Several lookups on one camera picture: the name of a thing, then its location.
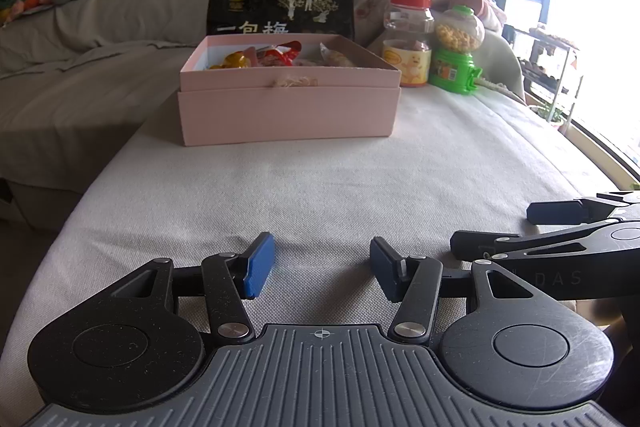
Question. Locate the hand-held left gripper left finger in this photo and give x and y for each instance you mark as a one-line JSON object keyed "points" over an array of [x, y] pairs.
{"points": [[260, 264]]}

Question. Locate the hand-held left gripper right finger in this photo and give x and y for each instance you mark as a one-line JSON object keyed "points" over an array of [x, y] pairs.
{"points": [[382, 267]]}

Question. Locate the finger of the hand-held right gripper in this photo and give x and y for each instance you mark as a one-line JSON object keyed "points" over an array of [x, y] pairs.
{"points": [[555, 212], [475, 244]]}

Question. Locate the pink cardboard box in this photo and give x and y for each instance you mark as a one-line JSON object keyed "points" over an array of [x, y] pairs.
{"points": [[285, 117]]}

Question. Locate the orange brown snack packet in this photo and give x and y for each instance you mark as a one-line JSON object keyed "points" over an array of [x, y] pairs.
{"points": [[232, 61]]}

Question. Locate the red white snack packet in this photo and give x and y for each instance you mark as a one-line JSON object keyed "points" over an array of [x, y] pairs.
{"points": [[277, 56]]}

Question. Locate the beige snack packet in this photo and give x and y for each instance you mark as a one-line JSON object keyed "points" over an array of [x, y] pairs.
{"points": [[337, 58]]}

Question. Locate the small potted plant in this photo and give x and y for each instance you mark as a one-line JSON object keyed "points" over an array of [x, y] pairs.
{"points": [[552, 117]]}

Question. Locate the beige tablecloth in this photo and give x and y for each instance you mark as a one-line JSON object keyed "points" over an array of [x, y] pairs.
{"points": [[325, 187]]}

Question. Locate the metal shoe rack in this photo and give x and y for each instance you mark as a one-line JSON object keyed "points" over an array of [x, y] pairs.
{"points": [[542, 68]]}

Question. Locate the white chair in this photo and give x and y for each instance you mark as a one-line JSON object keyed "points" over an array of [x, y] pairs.
{"points": [[505, 67]]}

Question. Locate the green candy dispenser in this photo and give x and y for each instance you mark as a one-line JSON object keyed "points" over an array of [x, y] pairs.
{"points": [[452, 72]]}

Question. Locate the clear jar red lid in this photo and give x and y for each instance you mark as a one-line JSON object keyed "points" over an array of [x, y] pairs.
{"points": [[407, 62]]}

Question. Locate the grey covered sofa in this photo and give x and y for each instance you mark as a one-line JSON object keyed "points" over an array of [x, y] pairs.
{"points": [[75, 82]]}

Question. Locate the pink patterned blanket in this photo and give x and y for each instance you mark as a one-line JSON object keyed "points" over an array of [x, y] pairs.
{"points": [[380, 2]]}

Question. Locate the large black snack bag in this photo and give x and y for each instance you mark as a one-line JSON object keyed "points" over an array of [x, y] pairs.
{"points": [[260, 2]]}

